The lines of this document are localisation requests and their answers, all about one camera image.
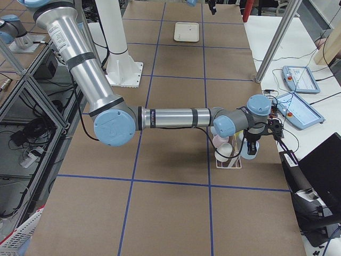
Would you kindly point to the aluminium frame post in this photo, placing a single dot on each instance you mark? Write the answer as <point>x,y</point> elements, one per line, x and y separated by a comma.
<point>277,38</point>

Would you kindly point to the cream plastic tray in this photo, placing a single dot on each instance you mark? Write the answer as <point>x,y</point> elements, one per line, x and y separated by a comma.
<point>186,32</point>

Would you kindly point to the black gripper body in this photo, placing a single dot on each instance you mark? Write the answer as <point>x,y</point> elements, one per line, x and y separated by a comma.
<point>251,139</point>

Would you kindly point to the pink plastic cup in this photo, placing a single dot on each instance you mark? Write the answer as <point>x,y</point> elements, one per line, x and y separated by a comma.
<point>218,141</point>

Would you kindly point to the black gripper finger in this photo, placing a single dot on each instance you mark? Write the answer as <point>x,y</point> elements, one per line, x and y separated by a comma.
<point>251,148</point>

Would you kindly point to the white wire cup rack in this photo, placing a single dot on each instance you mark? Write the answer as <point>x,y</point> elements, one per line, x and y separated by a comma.
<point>234,161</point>

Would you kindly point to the blue teach pendant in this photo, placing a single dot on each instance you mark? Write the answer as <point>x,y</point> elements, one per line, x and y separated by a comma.
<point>300,79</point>
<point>297,111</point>

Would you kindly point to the far blue teach pendant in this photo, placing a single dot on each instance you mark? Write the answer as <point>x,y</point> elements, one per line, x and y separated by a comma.
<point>300,79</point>

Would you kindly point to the light blue plastic cup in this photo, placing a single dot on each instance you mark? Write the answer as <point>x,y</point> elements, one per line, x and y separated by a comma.
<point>213,131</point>

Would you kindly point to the near blue teach pendant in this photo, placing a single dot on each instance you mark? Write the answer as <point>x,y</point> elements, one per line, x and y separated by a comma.
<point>297,111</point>

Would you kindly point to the white perforated basket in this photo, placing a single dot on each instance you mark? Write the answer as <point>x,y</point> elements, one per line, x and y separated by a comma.
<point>16,243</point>

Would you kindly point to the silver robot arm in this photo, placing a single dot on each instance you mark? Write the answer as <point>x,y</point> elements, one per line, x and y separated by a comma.
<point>115,123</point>
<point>191,3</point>

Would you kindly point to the red cylinder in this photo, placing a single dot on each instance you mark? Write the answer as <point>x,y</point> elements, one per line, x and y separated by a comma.
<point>247,10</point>

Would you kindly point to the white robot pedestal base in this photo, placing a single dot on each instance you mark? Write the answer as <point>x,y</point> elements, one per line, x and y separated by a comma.
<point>121,69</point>

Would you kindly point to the pale green plastic cup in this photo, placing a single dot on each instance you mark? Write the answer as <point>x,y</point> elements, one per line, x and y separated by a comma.
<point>223,152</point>

